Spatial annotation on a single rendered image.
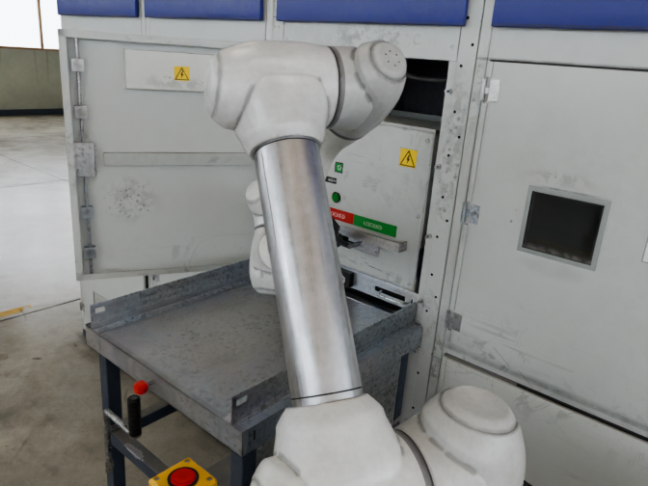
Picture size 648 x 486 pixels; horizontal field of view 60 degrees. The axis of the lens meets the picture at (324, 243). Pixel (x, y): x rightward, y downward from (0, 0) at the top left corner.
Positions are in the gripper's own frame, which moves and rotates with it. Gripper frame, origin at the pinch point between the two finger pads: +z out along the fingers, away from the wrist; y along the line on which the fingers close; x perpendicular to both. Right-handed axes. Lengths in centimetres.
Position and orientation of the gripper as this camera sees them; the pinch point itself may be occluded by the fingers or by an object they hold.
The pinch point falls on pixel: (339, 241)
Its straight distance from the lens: 170.7
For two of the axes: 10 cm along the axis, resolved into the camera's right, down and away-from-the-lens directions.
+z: 5.3, 3.0, 7.9
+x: 7.6, 2.6, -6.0
